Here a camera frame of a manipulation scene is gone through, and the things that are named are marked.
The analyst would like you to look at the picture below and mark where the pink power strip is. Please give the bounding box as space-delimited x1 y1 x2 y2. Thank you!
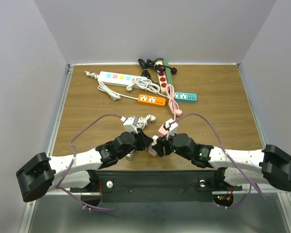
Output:
148 147 157 157

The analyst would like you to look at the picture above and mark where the white purple-strip cable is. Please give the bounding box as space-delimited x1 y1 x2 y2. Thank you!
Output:
135 114 157 129

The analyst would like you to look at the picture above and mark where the pink cube socket adapter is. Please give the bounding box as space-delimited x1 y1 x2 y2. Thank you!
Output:
158 122 170 137

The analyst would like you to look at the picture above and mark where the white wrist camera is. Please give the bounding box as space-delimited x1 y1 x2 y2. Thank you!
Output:
120 116 138 133
163 118 178 139

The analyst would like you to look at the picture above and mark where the white multicolour power strip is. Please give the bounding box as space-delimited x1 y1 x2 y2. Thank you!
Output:
97 71 146 87

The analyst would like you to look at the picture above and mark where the white cube socket adapter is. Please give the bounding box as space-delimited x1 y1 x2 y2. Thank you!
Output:
152 135 159 144

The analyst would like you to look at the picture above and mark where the beige red power strip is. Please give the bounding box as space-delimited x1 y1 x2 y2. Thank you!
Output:
155 59 168 95

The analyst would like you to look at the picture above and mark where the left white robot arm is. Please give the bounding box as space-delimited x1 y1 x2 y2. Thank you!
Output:
16 128 153 202

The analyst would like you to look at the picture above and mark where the white power strip cable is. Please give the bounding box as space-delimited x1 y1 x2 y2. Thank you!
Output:
84 70 161 100

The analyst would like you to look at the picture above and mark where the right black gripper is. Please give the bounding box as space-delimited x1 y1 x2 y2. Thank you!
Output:
151 130 191 161

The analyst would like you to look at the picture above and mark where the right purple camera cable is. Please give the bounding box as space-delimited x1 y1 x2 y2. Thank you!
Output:
173 113 267 209

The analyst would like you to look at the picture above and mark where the orange power strip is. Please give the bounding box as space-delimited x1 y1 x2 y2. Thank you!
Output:
137 94 166 108

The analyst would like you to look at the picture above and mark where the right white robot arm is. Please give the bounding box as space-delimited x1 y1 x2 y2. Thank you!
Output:
148 133 291 192

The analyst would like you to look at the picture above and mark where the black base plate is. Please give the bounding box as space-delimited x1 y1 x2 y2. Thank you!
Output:
70 169 242 203

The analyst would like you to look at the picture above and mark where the black coiled power cable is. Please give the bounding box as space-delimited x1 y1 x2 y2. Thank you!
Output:
138 57 178 86

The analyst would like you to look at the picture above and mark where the green power strip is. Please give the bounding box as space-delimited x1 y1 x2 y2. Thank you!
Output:
162 60 174 86

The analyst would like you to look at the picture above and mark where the white usb charger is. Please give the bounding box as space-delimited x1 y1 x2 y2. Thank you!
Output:
125 152 134 160

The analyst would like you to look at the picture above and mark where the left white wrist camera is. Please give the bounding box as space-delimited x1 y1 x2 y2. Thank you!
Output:
120 116 138 133

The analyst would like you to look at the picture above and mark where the teal power strip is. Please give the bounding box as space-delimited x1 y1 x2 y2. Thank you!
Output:
175 92 197 103

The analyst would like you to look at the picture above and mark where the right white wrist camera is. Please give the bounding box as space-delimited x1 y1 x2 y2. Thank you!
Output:
163 118 178 139

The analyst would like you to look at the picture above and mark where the pink power strip cable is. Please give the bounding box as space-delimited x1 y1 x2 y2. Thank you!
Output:
166 83 183 116

